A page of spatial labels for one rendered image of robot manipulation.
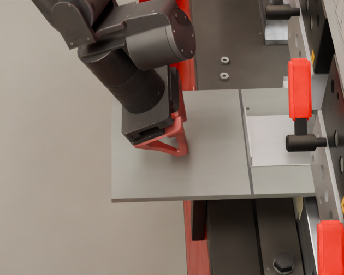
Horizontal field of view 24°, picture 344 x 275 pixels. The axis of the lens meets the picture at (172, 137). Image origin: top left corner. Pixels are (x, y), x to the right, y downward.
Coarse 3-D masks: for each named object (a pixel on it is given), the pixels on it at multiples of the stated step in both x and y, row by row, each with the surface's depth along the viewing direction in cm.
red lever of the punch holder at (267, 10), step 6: (276, 0) 95; (282, 0) 95; (270, 6) 95; (276, 6) 95; (282, 6) 95; (288, 6) 95; (270, 12) 95; (276, 12) 95; (282, 12) 95; (288, 12) 95; (294, 12) 95; (270, 18) 95; (276, 18) 95; (282, 18) 95; (288, 18) 95
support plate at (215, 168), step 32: (192, 96) 111; (224, 96) 111; (256, 96) 111; (192, 128) 107; (224, 128) 107; (128, 160) 104; (160, 160) 104; (192, 160) 104; (224, 160) 104; (128, 192) 101; (160, 192) 101; (192, 192) 101; (224, 192) 101; (256, 192) 101; (288, 192) 101
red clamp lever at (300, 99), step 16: (288, 64) 83; (304, 64) 82; (288, 80) 83; (304, 80) 82; (288, 96) 84; (304, 96) 82; (304, 112) 82; (304, 128) 83; (288, 144) 82; (304, 144) 82; (320, 144) 83
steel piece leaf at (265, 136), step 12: (252, 120) 108; (264, 120) 108; (276, 120) 108; (288, 120) 108; (312, 120) 108; (252, 132) 107; (264, 132) 107; (276, 132) 107; (288, 132) 107; (312, 132) 107; (252, 144) 105; (264, 144) 105; (276, 144) 105; (252, 156) 104; (264, 156) 104; (276, 156) 104; (288, 156) 104; (300, 156) 104
